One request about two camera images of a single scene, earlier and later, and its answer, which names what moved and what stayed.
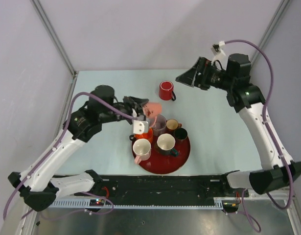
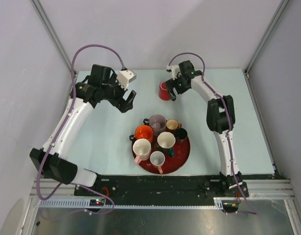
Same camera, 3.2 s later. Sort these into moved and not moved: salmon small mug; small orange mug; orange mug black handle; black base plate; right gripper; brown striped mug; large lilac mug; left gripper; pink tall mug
Moved: right gripper; salmon small mug; left gripper
Not moved: large lilac mug; black base plate; pink tall mug; orange mug black handle; small orange mug; brown striped mug
